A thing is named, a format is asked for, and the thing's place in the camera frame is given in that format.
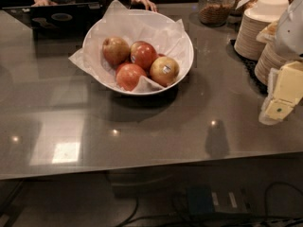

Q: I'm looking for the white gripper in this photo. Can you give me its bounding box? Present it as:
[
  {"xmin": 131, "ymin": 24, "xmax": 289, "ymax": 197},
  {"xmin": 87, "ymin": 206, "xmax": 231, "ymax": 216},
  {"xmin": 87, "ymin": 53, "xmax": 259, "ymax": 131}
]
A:
[{"xmin": 258, "ymin": 0, "xmax": 303, "ymax": 126}]

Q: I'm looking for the yellow apple with sticker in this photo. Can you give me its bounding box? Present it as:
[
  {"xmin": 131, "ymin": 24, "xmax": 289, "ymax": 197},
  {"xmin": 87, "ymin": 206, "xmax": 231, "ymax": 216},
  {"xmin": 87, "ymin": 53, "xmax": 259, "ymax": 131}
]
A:
[{"xmin": 150, "ymin": 57, "xmax": 179, "ymax": 87}]

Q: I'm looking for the white ceramic bowl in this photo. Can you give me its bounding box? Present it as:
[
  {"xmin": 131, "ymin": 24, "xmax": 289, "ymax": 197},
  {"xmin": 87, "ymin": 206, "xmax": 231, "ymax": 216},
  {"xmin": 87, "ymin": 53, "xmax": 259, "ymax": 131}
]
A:
[{"xmin": 81, "ymin": 9, "xmax": 195, "ymax": 96}]

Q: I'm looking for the red apple front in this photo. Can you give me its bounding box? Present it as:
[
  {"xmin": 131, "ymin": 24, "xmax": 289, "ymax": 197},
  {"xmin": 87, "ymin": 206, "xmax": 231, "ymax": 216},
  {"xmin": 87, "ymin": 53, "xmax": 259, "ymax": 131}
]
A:
[{"xmin": 116, "ymin": 63, "xmax": 147, "ymax": 91}]

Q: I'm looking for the partly hidden red apple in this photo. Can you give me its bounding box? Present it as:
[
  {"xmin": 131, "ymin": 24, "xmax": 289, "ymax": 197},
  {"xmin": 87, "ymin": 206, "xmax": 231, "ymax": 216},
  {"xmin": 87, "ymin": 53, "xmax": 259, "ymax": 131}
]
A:
[{"xmin": 116, "ymin": 61, "xmax": 132, "ymax": 76}]

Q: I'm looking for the yellow-red apple back left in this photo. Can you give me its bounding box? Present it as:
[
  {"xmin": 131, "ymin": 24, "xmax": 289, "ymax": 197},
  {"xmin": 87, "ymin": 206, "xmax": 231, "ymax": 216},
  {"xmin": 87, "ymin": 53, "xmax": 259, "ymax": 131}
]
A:
[{"xmin": 102, "ymin": 37, "xmax": 130, "ymax": 66}]

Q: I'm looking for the person's left hand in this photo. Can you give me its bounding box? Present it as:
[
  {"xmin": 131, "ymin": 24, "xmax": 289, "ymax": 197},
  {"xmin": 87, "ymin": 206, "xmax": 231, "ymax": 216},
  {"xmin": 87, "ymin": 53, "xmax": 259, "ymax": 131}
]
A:
[{"xmin": 131, "ymin": 0, "xmax": 158, "ymax": 12}]

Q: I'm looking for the person's right hand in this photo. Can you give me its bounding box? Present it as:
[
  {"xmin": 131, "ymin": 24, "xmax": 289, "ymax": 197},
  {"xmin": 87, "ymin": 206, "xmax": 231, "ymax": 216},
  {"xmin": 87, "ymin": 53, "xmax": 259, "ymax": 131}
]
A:
[{"xmin": 32, "ymin": 0, "xmax": 57, "ymax": 7}]

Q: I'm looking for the front paper plate stack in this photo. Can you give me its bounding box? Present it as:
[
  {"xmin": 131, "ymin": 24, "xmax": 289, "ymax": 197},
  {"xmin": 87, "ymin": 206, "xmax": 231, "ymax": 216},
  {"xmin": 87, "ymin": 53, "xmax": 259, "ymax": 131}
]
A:
[{"xmin": 255, "ymin": 43, "xmax": 287, "ymax": 85}]

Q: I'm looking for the paper plate stack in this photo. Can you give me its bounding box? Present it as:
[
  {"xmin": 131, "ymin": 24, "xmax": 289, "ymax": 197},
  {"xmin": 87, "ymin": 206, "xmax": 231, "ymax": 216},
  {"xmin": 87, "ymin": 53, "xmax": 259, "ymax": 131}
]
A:
[
  {"xmin": 255, "ymin": 43, "xmax": 287, "ymax": 85},
  {"xmin": 234, "ymin": 0, "xmax": 289, "ymax": 61}
]

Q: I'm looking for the black mat under plates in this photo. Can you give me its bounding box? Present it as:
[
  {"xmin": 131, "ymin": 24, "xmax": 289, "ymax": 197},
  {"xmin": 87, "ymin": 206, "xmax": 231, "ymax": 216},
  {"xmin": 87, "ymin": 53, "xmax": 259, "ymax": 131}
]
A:
[{"xmin": 233, "ymin": 49, "xmax": 268, "ymax": 96}]

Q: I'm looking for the rear paper plate stack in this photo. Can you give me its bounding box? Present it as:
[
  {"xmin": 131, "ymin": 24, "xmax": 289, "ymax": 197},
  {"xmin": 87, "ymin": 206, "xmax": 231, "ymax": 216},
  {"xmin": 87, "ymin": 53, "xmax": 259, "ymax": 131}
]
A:
[{"xmin": 234, "ymin": 0, "xmax": 289, "ymax": 61}]

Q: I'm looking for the glass jar with cereal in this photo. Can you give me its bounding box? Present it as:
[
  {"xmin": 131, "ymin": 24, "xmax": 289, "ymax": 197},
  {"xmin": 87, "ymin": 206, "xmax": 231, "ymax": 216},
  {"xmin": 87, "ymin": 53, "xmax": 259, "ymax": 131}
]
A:
[{"xmin": 198, "ymin": 0, "xmax": 235, "ymax": 26}]

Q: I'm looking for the black power adapter box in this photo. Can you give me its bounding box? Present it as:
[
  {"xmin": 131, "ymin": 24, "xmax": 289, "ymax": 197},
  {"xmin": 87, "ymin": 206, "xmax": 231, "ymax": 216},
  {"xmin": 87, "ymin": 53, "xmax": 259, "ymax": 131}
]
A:
[{"xmin": 187, "ymin": 185, "xmax": 251, "ymax": 217}]

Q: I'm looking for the black laptop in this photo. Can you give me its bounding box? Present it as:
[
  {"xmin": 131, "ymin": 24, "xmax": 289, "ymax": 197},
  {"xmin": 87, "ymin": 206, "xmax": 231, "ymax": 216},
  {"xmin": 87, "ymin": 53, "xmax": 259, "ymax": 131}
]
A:
[{"xmin": 3, "ymin": 2, "xmax": 104, "ymax": 31}]

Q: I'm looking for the black looped cable right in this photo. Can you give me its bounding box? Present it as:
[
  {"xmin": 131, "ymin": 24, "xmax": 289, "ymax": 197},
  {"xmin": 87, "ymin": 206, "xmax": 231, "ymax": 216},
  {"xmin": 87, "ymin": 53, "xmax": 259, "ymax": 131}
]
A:
[{"xmin": 263, "ymin": 181, "xmax": 303, "ymax": 219}]

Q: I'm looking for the black cable on floor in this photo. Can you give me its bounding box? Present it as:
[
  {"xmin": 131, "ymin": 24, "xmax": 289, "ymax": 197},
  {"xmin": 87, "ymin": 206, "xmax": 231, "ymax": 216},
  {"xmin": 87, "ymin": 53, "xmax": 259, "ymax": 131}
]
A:
[{"xmin": 115, "ymin": 194, "xmax": 190, "ymax": 227}]

